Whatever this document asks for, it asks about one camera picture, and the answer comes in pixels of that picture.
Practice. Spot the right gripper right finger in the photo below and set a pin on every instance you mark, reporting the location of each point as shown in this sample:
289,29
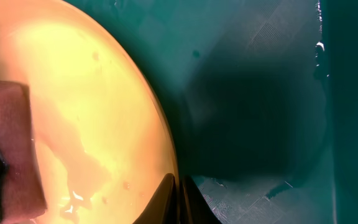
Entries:
193,207

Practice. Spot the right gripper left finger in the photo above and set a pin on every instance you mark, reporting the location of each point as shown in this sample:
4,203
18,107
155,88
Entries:
162,207

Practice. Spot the yellow-green plate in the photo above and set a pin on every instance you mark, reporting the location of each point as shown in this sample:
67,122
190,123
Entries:
100,138

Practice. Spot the green brown sponge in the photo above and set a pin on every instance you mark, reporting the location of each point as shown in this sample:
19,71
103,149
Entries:
21,194

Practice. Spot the teal plastic tray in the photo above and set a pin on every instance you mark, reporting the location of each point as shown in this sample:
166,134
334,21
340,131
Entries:
261,97

